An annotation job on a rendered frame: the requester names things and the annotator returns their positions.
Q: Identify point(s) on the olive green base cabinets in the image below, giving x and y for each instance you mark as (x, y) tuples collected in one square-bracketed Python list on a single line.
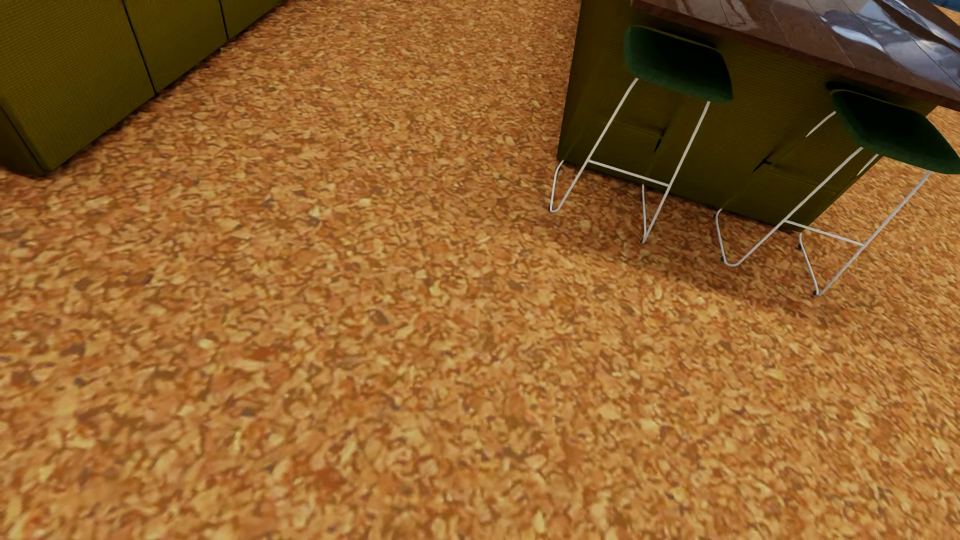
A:
[(75, 67)]

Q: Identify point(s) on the green bar stool white legs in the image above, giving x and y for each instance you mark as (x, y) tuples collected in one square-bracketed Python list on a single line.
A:
[(892, 131), (675, 64)]

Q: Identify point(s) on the olive green kitchen island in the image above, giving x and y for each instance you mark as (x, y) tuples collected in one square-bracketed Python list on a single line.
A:
[(742, 150)]

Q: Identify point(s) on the dark wooden island countertop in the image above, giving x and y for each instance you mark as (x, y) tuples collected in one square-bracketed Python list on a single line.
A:
[(840, 37)]

